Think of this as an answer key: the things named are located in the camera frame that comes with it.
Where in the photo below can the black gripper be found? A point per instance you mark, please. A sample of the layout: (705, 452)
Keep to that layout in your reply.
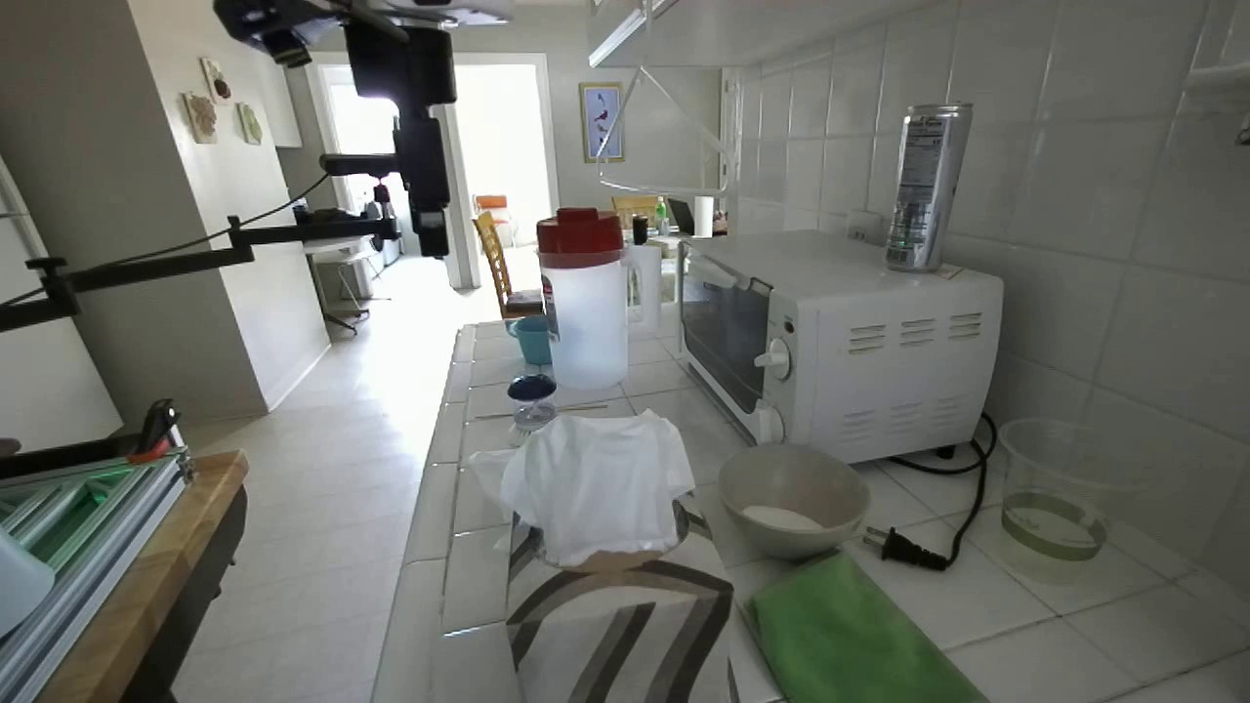
(396, 99)

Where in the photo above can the white cloth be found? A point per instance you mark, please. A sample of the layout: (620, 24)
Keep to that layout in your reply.
(590, 482)

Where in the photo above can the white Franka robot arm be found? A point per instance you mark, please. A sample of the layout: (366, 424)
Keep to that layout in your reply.
(20, 578)

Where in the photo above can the white overhead cabinet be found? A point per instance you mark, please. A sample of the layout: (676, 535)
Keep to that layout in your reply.
(768, 24)

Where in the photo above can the wooden chair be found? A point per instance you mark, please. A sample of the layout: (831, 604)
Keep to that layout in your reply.
(500, 268)

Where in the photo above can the teal plastic measuring cup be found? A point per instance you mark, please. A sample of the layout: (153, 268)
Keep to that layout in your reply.
(533, 340)

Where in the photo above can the clear pitcher with red lid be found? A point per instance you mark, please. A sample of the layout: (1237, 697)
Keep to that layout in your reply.
(585, 305)

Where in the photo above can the white bottle with black cap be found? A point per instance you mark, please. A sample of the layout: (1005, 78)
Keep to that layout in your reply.
(647, 280)

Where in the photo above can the black table clamp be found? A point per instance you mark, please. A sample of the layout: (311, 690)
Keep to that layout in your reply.
(120, 444)

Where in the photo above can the white toaster oven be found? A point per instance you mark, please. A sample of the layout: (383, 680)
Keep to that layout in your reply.
(844, 344)

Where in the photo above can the grey striped dish towel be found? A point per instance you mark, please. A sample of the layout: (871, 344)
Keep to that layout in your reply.
(625, 625)

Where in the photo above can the beige bowl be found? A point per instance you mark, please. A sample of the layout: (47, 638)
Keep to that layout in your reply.
(789, 500)

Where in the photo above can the wooden table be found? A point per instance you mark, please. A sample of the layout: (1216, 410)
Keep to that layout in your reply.
(142, 589)

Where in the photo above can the steel cylinder canister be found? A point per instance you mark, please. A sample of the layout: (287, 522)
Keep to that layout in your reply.
(926, 188)

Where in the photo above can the small green scrub pad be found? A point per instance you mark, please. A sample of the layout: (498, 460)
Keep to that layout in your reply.
(844, 638)

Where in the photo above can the clear plastic tub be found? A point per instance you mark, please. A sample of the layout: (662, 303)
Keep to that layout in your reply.
(1055, 500)

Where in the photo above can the framed wall picture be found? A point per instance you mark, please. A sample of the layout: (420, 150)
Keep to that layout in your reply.
(602, 122)

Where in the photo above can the round wall ornament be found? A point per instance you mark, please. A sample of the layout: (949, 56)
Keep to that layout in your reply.
(197, 117)
(248, 122)
(215, 78)

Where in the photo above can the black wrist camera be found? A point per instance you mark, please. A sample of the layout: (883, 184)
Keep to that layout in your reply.
(266, 27)

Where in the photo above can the aluminium rail with green light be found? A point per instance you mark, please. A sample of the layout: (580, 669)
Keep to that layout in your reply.
(80, 533)

